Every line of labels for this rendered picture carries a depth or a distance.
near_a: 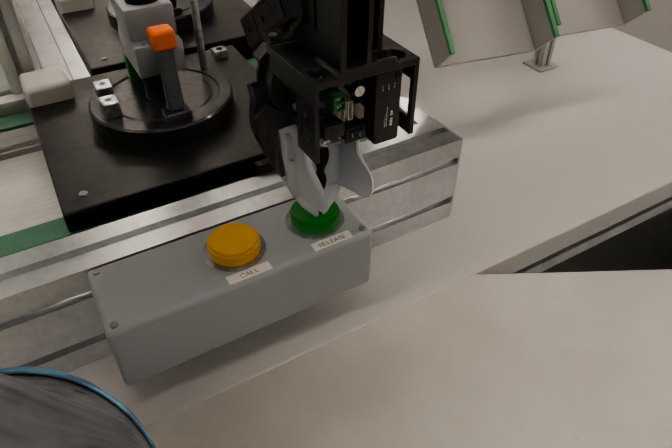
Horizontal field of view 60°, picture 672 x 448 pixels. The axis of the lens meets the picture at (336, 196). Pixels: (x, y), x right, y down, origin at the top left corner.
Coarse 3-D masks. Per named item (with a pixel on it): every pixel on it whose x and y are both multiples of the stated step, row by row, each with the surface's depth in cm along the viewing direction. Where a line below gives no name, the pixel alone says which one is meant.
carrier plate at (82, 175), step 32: (192, 64) 67; (224, 64) 67; (64, 128) 56; (224, 128) 56; (64, 160) 52; (96, 160) 52; (128, 160) 52; (160, 160) 52; (192, 160) 52; (224, 160) 52; (256, 160) 53; (64, 192) 48; (96, 192) 48; (128, 192) 48; (160, 192) 50; (192, 192) 51
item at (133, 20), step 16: (112, 0) 53; (128, 0) 51; (144, 0) 50; (160, 0) 52; (128, 16) 50; (144, 16) 51; (160, 16) 51; (128, 32) 51; (144, 32) 52; (128, 48) 53; (144, 48) 51; (176, 48) 53; (144, 64) 52; (176, 64) 53
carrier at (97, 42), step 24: (72, 0) 79; (96, 0) 84; (216, 0) 84; (240, 0) 84; (72, 24) 77; (96, 24) 77; (192, 24) 75; (216, 24) 77; (240, 24) 77; (96, 48) 71; (120, 48) 71; (192, 48) 71; (240, 48) 74; (96, 72) 67
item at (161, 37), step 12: (156, 36) 48; (168, 36) 49; (156, 48) 49; (168, 48) 49; (168, 60) 50; (168, 72) 51; (168, 84) 51; (168, 96) 52; (180, 96) 53; (168, 108) 53; (180, 108) 53
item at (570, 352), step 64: (384, 320) 52; (448, 320) 52; (512, 320) 52; (576, 320) 52; (640, 320) 52; (256, 384) 47; (320, 384) 47; (384, 384) 47; (448, 384) 47; (512, 384) 47; (576, 384) 47; (640, 384) 47
